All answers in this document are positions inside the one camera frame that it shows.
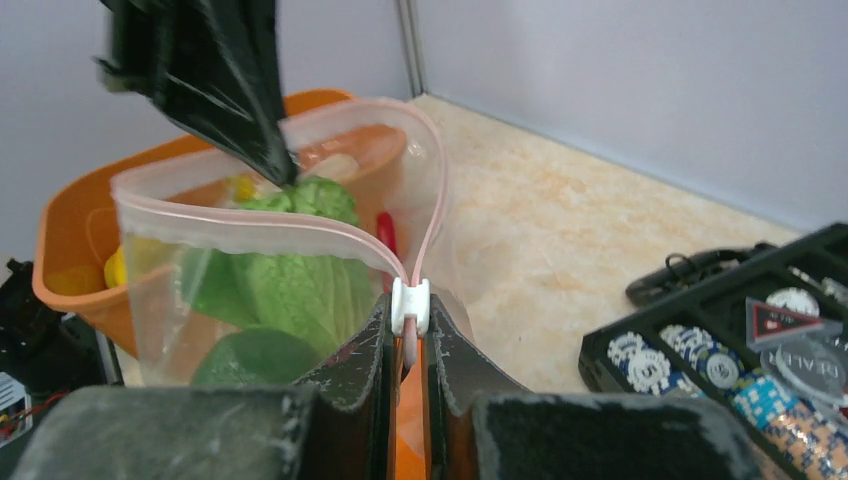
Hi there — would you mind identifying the yellow banana bunch toy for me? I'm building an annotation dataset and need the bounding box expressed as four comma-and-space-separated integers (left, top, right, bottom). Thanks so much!
103, 174, 259, 288

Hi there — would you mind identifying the clear zip top bag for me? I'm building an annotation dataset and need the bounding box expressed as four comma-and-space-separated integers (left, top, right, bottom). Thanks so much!
111, 99, 472, 386

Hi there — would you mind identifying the red chili pepper toy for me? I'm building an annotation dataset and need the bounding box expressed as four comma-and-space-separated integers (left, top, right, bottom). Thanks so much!
376, 211, 397, 294

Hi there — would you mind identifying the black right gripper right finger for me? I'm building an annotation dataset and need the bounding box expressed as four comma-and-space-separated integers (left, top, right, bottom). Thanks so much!
427, 298, 762, 479

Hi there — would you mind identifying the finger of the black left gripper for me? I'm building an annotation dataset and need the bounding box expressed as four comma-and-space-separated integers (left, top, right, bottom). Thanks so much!
97, 0, 298, 187

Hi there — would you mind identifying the black poker chip case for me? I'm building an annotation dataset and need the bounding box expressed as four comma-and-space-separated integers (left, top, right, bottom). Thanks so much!
578, 223, 847, 479

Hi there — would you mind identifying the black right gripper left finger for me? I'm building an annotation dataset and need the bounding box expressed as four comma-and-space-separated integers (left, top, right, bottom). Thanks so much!
13, 296, 397, 479

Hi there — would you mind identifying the orange plastic bin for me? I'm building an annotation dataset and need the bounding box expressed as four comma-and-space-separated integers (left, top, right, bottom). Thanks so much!
33, 125, 408, 357

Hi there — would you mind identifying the green napa cabbage toy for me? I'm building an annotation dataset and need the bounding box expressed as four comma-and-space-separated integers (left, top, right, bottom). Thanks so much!
178, 175, 379, 359

